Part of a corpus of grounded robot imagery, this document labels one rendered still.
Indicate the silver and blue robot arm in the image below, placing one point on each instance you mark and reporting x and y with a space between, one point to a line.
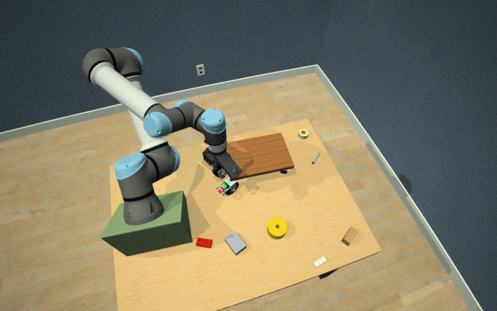
136 173

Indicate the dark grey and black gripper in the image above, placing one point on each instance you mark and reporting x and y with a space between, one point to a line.
217 169

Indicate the brown wooden block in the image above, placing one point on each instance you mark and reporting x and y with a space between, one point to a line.
350 236

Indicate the red toy brick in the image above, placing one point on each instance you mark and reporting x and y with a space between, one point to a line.
204 242

